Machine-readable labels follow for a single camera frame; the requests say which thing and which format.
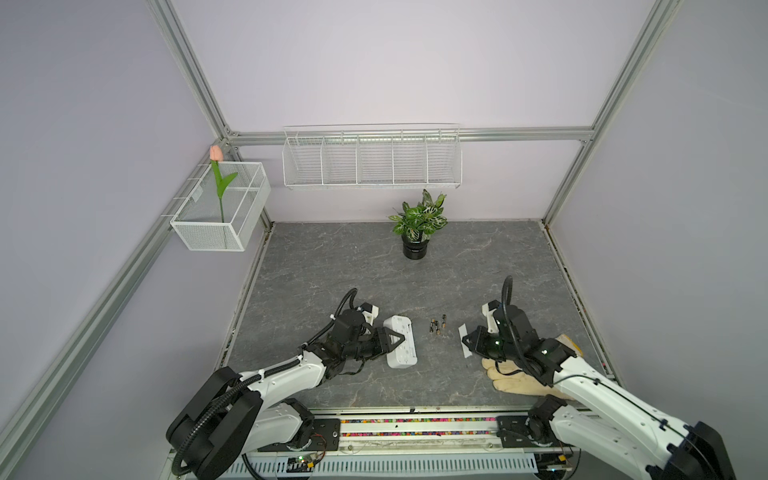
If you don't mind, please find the artificial pink tulip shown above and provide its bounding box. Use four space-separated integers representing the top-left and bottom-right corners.
209 145 238 222

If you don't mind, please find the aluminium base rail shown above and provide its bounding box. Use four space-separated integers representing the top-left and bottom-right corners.
170 409 664 457

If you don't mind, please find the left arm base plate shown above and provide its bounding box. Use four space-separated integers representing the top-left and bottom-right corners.
258 418 341 453

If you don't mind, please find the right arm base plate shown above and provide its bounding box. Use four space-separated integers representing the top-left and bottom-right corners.
496 415 556 448

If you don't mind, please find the white battery cover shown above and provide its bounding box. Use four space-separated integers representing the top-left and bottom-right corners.
458 324 472 358

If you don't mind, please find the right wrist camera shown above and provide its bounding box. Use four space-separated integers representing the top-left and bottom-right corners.
481 300 500 334

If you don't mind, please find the white alarm device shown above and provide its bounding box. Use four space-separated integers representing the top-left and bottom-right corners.
383 315 418 369

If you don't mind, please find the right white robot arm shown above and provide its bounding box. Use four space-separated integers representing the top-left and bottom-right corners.
462 276 736 479

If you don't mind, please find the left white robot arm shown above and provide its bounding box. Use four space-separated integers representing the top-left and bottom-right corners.
165 289 415 479

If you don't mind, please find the long white wire shelf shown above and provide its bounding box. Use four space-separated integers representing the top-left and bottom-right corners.
282 123 463 189

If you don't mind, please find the white cable duct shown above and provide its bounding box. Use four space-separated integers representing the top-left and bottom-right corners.
222 452 538 479

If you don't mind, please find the potted green plant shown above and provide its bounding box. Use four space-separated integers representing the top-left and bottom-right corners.
388 189 448 260

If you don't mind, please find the white wire basket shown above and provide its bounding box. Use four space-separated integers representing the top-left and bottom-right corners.
170 161 271 252

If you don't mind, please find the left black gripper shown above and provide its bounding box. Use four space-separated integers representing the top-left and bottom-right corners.
343 326 404 361

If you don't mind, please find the beige work glove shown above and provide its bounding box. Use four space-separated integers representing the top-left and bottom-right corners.
482 334 584 400

